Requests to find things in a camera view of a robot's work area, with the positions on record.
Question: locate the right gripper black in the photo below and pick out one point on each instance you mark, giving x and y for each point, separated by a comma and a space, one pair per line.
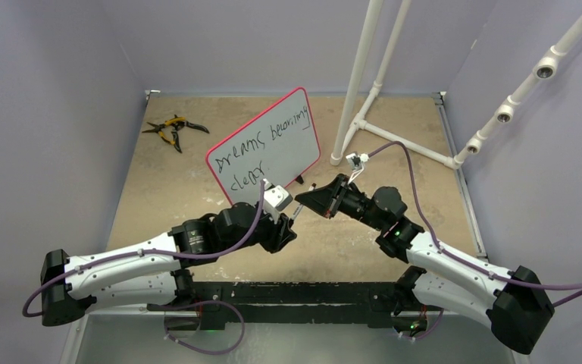
324, 199

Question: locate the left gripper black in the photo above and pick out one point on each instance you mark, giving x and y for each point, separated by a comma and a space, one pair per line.
279, 233

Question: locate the black whiteboard marker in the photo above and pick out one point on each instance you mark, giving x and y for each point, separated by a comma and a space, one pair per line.
301, 202

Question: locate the whiteboard with red frame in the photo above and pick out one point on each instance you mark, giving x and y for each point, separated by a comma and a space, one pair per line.
279, 145

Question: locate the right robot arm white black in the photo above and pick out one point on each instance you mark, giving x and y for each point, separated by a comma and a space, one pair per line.
509, 302

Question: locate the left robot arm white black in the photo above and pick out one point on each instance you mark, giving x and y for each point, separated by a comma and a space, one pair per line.
154, 271

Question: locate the yellow black pliers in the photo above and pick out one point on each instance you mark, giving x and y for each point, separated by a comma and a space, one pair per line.
174, 125

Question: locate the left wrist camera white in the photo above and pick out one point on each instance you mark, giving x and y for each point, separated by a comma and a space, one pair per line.
276, 199

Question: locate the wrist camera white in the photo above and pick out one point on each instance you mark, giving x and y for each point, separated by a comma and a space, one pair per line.
276, 199
357, 162

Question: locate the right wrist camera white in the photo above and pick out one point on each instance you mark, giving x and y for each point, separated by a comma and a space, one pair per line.
357, 162

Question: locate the aluminium table frame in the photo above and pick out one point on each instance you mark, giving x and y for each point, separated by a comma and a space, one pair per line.
164, 188

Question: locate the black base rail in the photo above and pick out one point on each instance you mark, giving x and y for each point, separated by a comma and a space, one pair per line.
374, 304

